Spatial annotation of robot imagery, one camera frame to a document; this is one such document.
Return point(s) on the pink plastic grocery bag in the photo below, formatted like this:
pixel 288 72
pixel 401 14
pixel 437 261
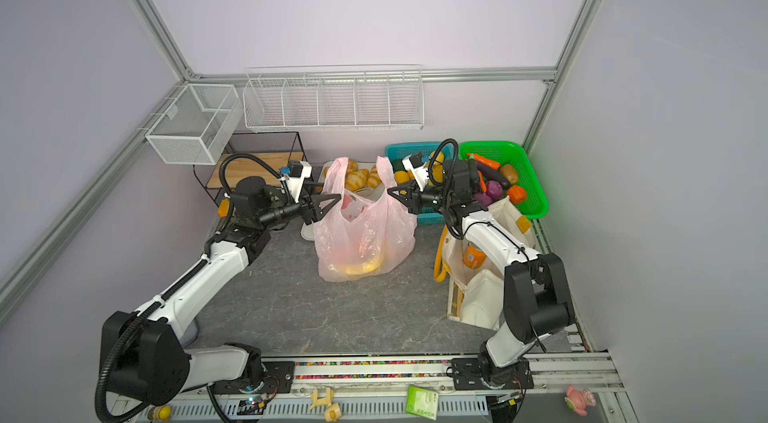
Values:
pixel 379 229

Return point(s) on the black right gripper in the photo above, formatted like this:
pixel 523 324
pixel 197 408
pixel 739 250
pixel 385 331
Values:
pixel 411 201

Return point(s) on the white wire wall basket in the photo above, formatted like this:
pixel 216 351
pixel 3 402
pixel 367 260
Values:
pixel 333 97

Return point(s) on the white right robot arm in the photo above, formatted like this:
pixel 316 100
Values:
pixel 536 301

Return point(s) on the teal plastic basket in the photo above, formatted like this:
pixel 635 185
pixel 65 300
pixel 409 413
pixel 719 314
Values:
pixel 396 153

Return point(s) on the white bread tray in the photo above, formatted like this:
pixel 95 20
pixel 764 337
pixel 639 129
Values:
pixel 373 191

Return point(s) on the green card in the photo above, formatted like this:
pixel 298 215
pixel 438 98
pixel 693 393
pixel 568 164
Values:
pixel 422 402

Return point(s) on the pink toy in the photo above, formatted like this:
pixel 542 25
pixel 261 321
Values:
pixel 579 401

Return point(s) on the orange soda can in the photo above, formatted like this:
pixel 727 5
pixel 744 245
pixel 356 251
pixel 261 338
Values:
pixel 473 258

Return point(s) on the small purple onion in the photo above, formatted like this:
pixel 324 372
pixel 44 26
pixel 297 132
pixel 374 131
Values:
pixel 494 190

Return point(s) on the green plastic basket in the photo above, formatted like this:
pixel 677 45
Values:
pixel 536 205

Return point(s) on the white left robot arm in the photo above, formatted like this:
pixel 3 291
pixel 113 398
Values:
pixel 143 362

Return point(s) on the long dark eggplant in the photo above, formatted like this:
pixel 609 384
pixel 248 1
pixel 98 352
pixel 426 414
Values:
pixel 493 175

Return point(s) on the orange carrot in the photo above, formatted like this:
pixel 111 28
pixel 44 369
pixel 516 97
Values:
pixel 484 161

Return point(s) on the black wire shelf rack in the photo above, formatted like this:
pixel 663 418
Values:
pixel 275 149

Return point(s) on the yellow banana bunch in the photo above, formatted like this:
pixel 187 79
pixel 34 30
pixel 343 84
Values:
pixel 365 268

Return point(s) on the brown potato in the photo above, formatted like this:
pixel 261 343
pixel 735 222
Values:
pixel 510 174

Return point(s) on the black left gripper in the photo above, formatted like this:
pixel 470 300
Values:
pixel 312 211

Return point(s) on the white mesh box basket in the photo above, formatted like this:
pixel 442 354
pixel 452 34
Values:
pixel 197 125

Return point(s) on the white canvas tote bag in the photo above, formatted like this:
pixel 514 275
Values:
pixel 476 294

